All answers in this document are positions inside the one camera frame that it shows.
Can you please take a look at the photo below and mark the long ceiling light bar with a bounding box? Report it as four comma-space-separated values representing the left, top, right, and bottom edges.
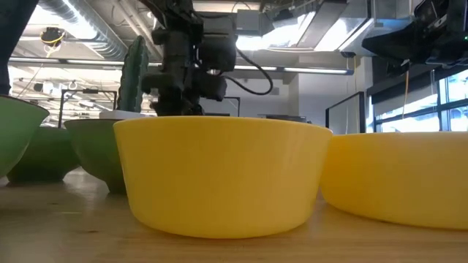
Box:
7, 56, 355, 76

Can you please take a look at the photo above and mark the wide silver spiral duct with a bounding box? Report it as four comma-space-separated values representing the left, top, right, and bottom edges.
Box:
36, 0, 129, 61

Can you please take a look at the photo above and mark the yellow hanging cord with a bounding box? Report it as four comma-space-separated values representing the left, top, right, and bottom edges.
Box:
401, 69, 410, 120

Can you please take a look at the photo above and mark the yellow plastic mini bowl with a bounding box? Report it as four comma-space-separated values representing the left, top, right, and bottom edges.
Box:
113, 115, 333, 240
320, 131, 468, 231

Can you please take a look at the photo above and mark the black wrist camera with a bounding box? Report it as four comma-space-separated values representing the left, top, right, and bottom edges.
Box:
415, 0, 453, 26
199, 14, 238, 73

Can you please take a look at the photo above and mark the black window frame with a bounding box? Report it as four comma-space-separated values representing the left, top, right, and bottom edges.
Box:
367, 67, 468, 133

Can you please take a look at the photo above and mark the black background metal frame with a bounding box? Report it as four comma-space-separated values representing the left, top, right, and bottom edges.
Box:
58, 88, 118, 129

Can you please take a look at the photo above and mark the yellow black cable reel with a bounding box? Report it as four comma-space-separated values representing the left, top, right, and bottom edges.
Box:
39, 27, 67, 47

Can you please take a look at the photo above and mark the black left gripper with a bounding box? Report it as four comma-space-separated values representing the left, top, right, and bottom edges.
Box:
140, 27, 228, 117

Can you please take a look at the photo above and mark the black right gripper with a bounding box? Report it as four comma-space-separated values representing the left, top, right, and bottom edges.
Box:
362, 16, 453, 69

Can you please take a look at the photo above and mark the green cactus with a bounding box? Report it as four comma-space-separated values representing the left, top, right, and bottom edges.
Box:
116, 35, 150, 113

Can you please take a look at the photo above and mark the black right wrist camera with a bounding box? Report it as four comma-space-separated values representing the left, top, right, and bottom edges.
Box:
415, 0, 453, 26

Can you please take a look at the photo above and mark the grey ceiling box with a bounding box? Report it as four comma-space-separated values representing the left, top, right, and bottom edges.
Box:
236, 9, 263, 32

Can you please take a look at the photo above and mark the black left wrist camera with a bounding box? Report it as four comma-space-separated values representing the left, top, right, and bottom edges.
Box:
199, 14, 238, 73

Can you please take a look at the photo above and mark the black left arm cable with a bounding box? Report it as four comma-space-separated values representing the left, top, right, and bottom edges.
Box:
222, 47, 274, 96

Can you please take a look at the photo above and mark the rectangular shiny metal duct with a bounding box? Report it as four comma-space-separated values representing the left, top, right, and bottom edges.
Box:
261, 0, 374, 56

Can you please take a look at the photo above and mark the green bowl red-floral inside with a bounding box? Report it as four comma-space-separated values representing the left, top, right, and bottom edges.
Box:
64, 118, 128, 194
0, 94, 50, 179
6, 126, 80, 184

